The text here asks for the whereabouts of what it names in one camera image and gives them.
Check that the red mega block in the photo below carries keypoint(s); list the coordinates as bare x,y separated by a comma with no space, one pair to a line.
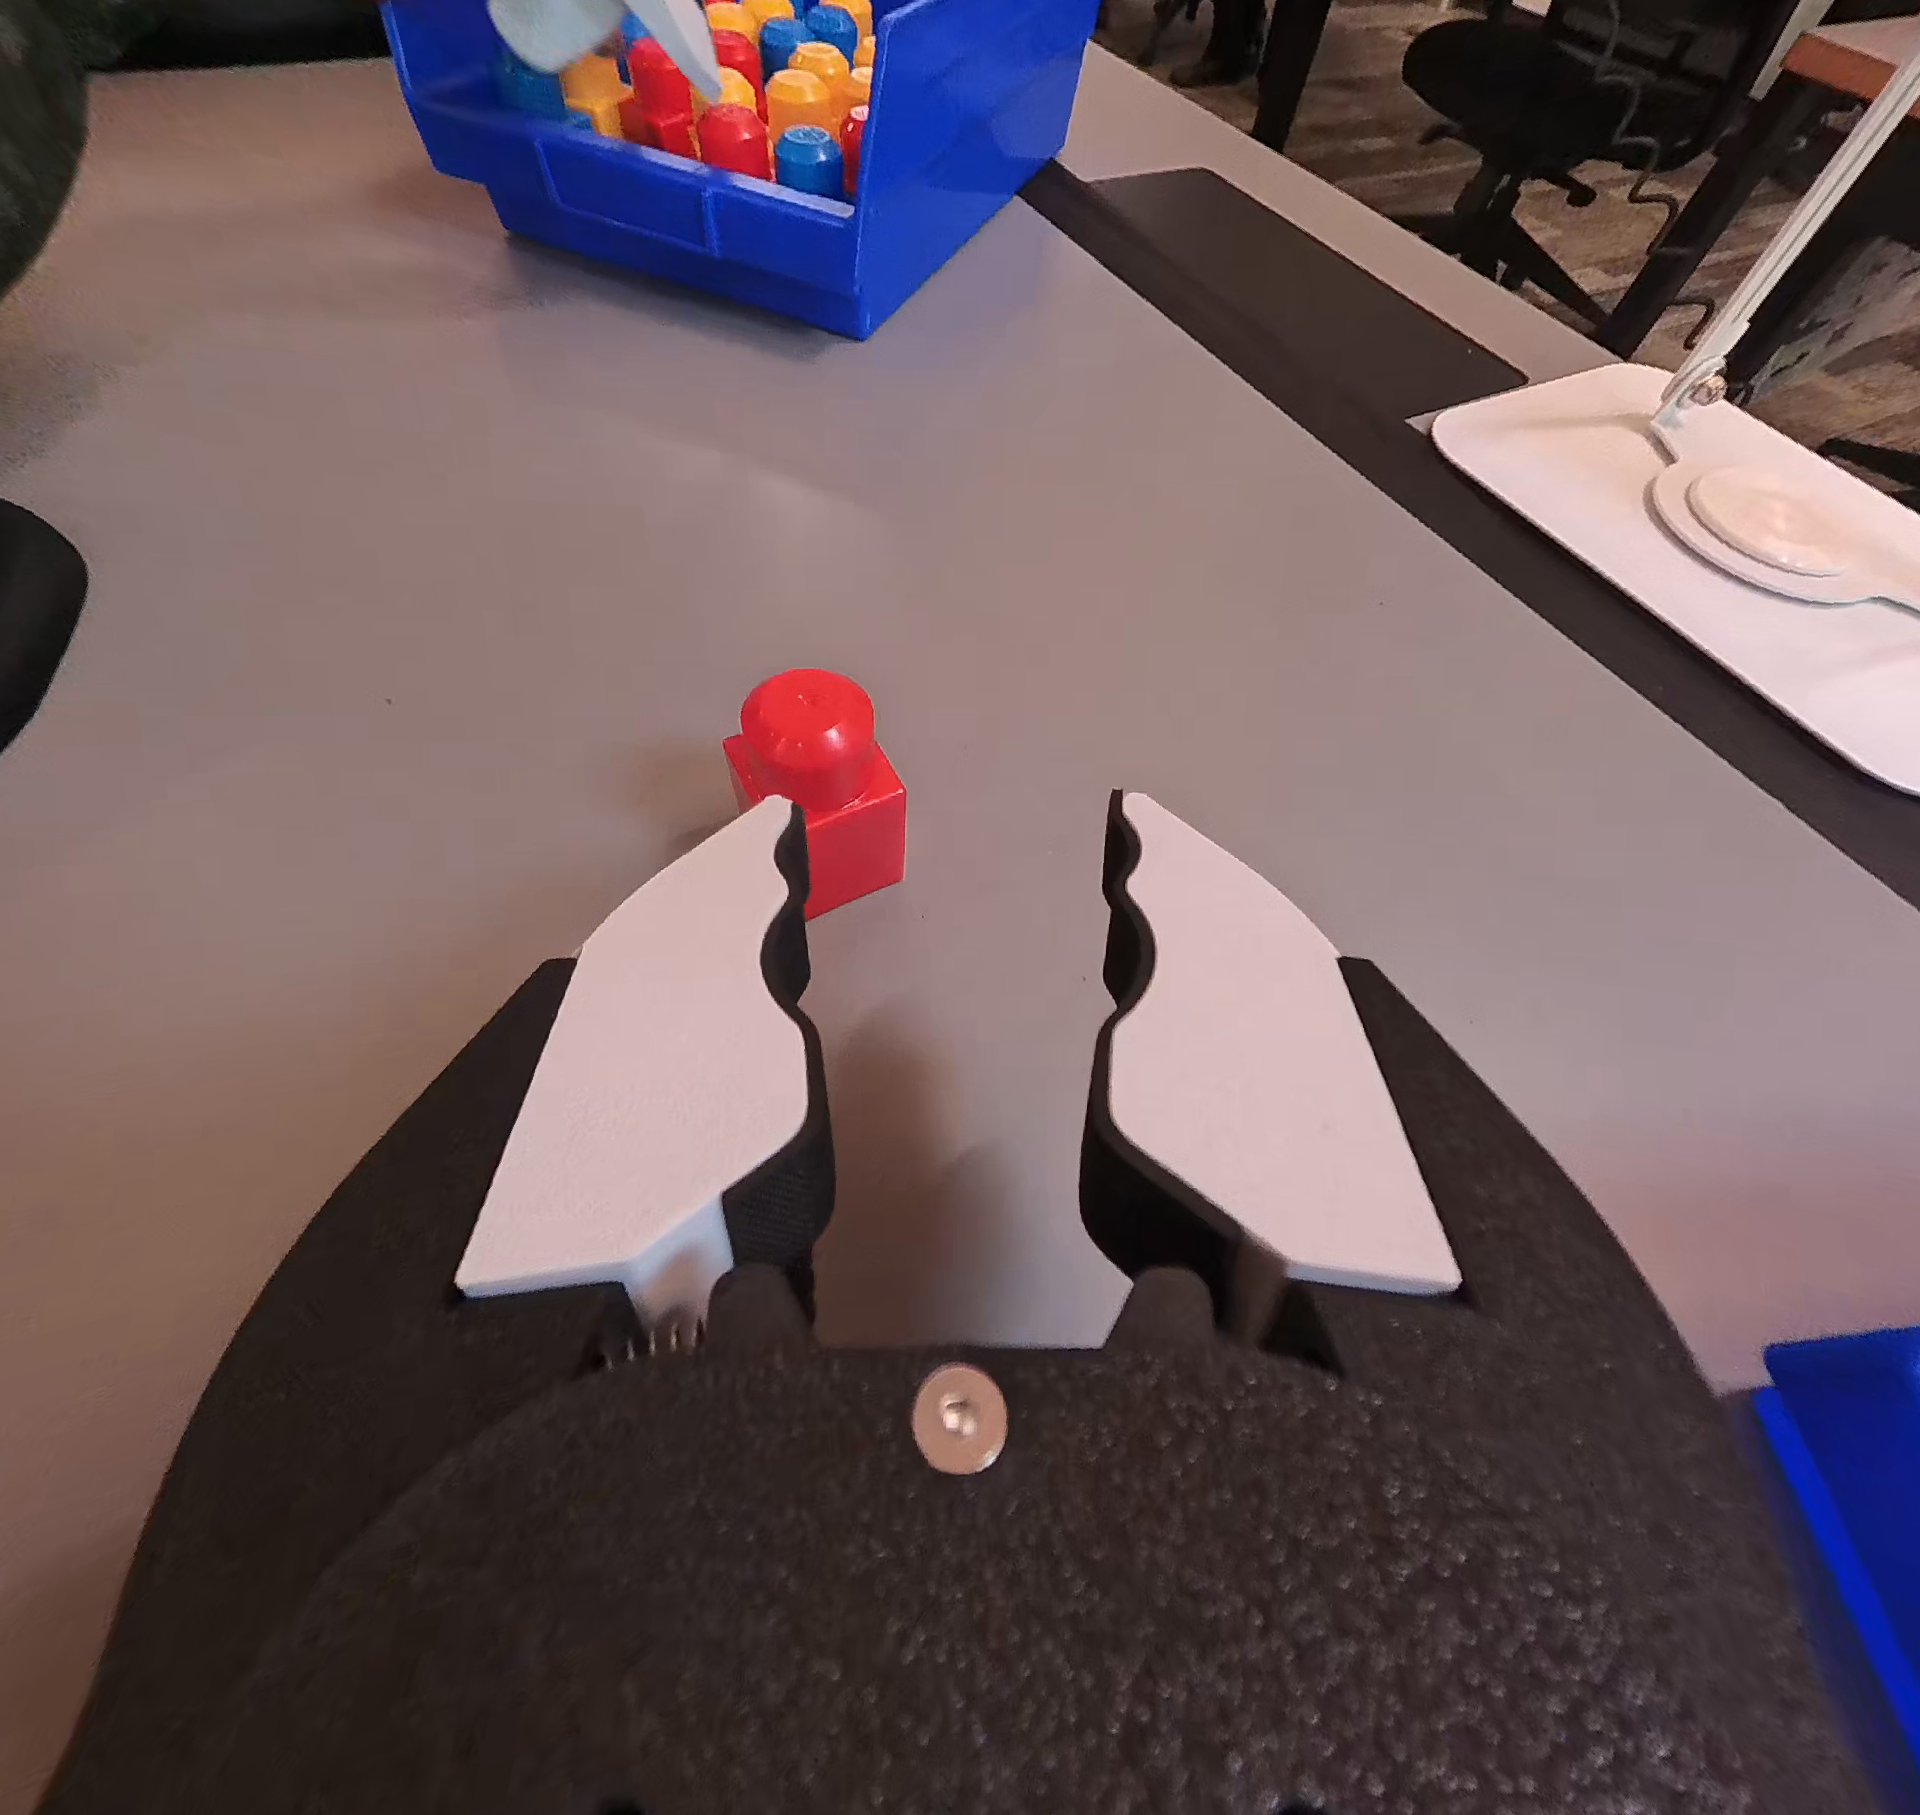
839,825

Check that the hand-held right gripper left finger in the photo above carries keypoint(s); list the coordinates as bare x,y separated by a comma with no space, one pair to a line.
645,1096

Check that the black office chair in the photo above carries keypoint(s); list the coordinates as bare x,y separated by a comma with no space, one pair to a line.
1515,91

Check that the pile of mega blocks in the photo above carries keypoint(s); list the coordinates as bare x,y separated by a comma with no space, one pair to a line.
782,91

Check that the black mesh armrest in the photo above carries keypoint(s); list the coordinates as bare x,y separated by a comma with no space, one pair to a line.
31,629

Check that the person's left forearm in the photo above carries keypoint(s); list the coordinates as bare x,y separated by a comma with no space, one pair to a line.
61,45

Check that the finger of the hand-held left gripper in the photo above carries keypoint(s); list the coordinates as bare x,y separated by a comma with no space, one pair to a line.
659,24

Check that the blue plastic bin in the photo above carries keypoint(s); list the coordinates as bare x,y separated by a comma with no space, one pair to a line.
1846,1545
960,166

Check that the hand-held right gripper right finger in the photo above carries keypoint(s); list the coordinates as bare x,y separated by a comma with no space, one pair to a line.
1275,1110

